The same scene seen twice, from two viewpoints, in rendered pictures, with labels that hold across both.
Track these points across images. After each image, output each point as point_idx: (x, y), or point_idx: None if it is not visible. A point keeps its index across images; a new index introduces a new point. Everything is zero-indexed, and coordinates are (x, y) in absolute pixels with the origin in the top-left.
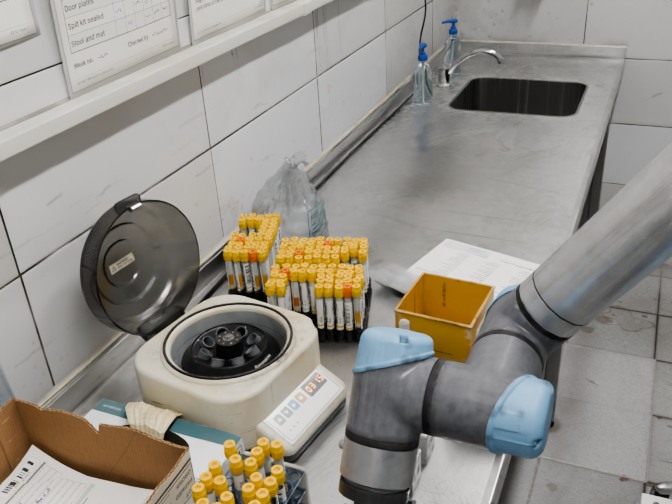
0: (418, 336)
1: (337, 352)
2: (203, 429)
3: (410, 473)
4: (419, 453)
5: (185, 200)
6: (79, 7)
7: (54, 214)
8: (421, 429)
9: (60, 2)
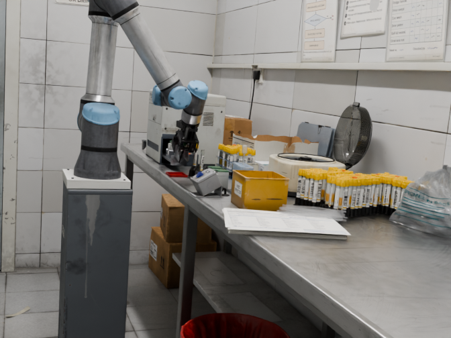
0: (191, 82)
1: None
2: None
3: (181, 113)
4: None
5: (420, 149)
6: (397, 26)
7: (367, 105)
8: None
9: (390, 23)
